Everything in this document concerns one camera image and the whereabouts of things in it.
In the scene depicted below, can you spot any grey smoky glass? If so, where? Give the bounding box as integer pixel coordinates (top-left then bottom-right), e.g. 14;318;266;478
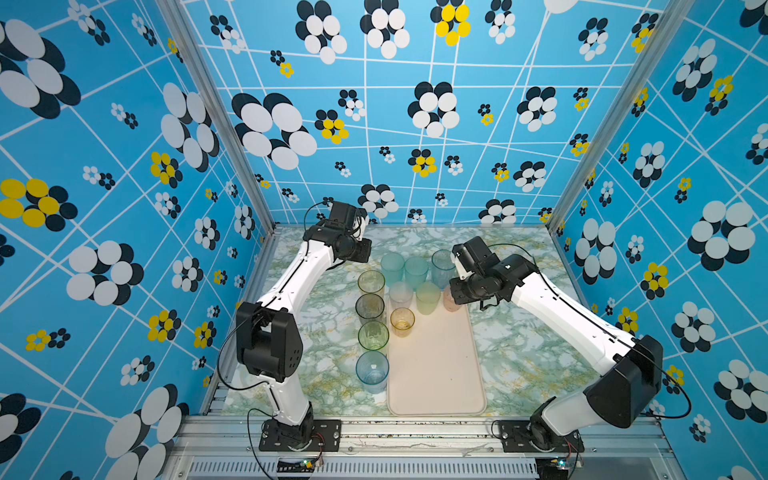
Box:
355;293;386;325

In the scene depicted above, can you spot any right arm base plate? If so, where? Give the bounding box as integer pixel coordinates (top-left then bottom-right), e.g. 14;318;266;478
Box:
490;420;585;455

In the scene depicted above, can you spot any yellow clear glass left column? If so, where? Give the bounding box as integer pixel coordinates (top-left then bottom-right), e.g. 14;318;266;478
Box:
357;270;386;297

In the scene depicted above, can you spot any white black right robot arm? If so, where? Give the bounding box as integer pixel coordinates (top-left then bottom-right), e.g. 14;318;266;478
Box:
449;236;664;451

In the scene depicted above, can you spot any teal textured cup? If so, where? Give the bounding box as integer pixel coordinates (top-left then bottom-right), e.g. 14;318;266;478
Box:
404;256;430;290
380;252;405;288

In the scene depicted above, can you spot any pink textured cup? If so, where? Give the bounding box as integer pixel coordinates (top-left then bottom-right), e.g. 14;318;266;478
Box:
442;287;462;312

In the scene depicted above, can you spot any small green circuit board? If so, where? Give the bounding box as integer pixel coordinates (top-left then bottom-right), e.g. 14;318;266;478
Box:
276;458;322;474

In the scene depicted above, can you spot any blue clear glass front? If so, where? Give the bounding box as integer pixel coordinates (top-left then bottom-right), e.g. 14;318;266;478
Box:
355;351;389;394

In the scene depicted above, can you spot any amber short glass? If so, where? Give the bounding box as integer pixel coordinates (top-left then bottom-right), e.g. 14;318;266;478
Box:
390;307;416;337

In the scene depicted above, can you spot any beige rectangular tray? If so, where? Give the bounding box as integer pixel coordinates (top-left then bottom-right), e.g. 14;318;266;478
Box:
386;302;487;416

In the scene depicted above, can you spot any green clear glass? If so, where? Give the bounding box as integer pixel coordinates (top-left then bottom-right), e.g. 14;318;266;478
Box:
358;320;390;351

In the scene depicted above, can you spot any clear frosted textured cup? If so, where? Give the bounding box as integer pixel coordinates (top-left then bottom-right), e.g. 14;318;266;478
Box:
388;281;414;310

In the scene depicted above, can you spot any blue clear tall glass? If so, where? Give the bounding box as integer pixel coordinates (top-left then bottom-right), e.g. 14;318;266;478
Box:
431;249;457;290

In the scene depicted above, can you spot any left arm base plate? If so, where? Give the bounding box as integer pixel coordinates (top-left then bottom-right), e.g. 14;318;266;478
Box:
258;419;342;452

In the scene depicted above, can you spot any light green textured cup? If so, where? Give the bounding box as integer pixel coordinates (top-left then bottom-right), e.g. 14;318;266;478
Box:
415;282;442;315

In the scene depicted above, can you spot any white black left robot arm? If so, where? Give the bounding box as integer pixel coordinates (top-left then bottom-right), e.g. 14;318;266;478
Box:
234;202;372;447

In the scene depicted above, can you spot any aluminium front frame rail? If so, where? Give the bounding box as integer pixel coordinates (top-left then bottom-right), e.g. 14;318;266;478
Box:
162;416;684;479

